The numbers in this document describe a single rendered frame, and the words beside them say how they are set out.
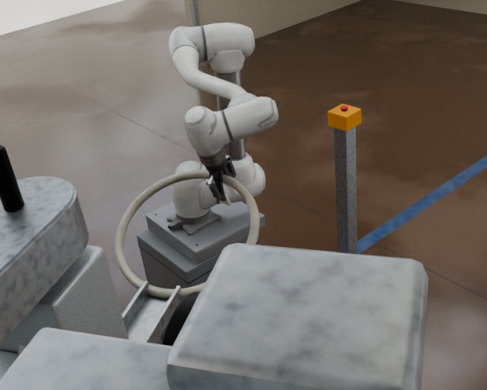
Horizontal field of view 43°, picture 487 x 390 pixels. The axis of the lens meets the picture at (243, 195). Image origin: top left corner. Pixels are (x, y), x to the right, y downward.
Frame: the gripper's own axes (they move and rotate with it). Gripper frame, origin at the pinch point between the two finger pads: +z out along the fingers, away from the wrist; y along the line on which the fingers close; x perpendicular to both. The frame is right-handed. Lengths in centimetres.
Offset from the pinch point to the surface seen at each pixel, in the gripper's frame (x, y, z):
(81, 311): 24, 71, -62
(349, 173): 2, -79, 84
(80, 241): 22, 61, -73
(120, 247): -16.5, 37.8, -10.6
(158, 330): 16, 57, -16
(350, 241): 7, -63, 123
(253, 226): 21.1, 13.9, -10.9
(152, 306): 6, 50, -10
